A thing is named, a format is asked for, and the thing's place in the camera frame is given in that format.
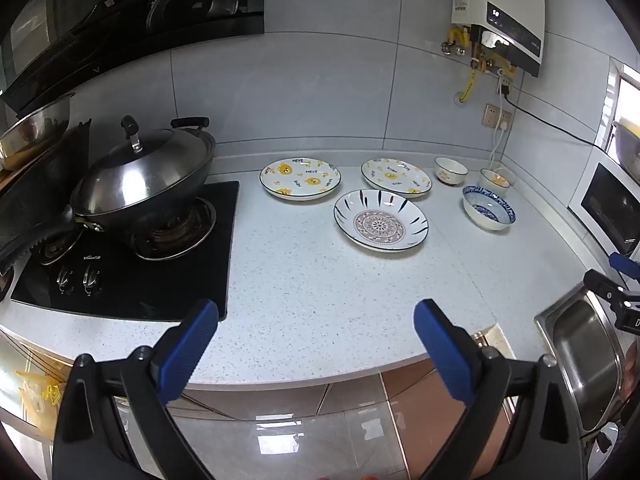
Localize stainless steel wok lid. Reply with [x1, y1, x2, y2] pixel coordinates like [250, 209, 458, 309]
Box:
[75, 116, 211, 213]

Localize large black wok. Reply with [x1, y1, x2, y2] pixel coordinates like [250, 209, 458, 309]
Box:
[0, 120, 93, 246]

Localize white mandala pattern plate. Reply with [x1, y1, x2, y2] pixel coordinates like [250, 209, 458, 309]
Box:
[333, 189, 430, 252]

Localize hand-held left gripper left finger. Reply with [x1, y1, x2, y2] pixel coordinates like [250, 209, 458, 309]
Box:
[52, 299, 220, 480]

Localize white yellow bear plate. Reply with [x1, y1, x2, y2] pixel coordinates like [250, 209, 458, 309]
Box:
[360, 157, 434, 199]
[259, 157, 343, 202]

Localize beige wall socket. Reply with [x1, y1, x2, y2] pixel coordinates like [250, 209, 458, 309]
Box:
[481, 104, 515, 130]

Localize white power cable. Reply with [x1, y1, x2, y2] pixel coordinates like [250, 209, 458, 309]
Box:
[487, 122, 510, 171]

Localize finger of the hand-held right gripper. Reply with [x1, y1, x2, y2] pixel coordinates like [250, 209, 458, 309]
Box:
[608, 252, 640, 278]
[584, 269, 632, 307]

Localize black range hood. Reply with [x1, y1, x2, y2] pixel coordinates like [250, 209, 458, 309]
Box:
[0, 0, 266, 116]

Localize black wok with ribbed handle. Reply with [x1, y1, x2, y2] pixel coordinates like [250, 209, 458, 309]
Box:
[0, 117, 217, 268]

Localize black power cable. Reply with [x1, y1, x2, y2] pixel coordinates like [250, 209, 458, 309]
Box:
[501, 91, 610, 152]

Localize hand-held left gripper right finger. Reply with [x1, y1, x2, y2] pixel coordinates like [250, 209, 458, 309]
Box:
[413, 299, 583, 480]

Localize stainless steel mixing bowl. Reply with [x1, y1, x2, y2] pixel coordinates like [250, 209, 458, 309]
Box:
[0, 92, 76, 171]

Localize stainless steel sink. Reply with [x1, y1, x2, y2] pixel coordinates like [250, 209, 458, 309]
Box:
[534, 280, 633, 433]

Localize person's right forearm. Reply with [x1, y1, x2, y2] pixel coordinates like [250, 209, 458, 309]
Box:
[622, 342, 640, 408]

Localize black glass gas stove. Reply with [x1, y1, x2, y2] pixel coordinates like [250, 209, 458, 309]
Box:
[10, 180, 241, 322]

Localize yellow plastic bag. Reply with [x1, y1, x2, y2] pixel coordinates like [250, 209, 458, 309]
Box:
[15, 367, 68, 436]

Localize steel basin with yellow rim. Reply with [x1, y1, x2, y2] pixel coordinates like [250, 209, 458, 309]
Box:
[612, 120, 640, 182]

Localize small white flower bowl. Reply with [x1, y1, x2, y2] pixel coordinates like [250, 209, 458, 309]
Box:
[433, 156, 469, 186]
[478, 167, 514, 191]

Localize brass pipe fittings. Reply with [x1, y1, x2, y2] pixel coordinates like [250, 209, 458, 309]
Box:
[440, 25, 518, 78]

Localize blue and white patterned bowl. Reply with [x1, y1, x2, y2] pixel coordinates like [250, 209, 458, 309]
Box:
[461, 185, 517, 232]

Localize white microwave oven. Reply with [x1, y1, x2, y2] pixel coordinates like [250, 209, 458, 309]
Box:
[567, 160, 640, 276]

